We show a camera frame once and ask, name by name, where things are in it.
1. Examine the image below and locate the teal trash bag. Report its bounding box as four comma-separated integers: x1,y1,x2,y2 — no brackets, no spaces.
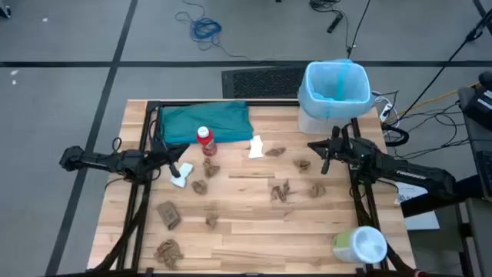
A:
158,100,254,146

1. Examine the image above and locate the black electronic device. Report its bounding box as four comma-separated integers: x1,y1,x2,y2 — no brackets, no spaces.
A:
459,71,492,132

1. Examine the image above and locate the white trash bin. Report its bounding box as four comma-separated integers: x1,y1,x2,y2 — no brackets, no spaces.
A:
298,105,357,135

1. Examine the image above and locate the small clear plastic wrapper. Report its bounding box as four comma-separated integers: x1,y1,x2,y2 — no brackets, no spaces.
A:
170,162,194,189

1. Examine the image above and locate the light blue trash bag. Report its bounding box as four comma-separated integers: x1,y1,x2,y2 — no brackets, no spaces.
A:
298,58,376,120

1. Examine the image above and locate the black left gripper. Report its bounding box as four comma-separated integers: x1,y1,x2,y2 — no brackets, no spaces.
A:
148,140,191,179

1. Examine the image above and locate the black cable with plug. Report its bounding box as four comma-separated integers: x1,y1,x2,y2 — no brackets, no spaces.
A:
309,0,349,35

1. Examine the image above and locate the large crumpled brown paper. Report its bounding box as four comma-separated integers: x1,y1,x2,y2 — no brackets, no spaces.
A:
154,239,185,271

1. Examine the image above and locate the black coiled cable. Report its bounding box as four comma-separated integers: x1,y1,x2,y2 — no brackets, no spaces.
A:
382,122,411,148

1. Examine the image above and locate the yellow floor cable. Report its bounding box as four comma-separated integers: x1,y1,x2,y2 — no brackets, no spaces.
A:
399,82,480,116

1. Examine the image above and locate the thin black hanging cable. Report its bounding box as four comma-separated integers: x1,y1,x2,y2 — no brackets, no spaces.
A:
345,0,373,59

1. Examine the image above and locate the white paper sheet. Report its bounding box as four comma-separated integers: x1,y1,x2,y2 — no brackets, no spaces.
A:
394,180,441,232

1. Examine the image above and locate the flat brown cardboard packet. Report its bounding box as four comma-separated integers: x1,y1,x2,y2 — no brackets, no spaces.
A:
156,200,182,231

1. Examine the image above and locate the white green wipes canister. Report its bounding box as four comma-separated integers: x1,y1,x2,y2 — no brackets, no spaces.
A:
331,225,388,264

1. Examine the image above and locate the blue coiled cable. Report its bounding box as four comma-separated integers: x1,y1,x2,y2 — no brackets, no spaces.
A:
175,0,251,61

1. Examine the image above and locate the black cable tangle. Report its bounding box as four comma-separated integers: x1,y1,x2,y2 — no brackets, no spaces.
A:
391,90,472,161

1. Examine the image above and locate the white power strip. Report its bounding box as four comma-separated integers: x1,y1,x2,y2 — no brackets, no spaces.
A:
378,102,394,123

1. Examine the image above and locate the thick black hanging cable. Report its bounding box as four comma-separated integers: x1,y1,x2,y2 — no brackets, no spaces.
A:
395,9,492,120

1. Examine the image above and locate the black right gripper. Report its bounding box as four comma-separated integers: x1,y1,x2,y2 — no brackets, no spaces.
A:
307,136,364,175

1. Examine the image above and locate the red drink bottle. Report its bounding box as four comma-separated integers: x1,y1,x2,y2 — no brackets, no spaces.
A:
196,125,218,157

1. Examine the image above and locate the black floor mat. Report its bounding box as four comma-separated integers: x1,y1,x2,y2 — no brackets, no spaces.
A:
221,65,308,99

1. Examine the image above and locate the white wrapper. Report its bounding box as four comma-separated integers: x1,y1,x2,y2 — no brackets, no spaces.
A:
248,135,265,159

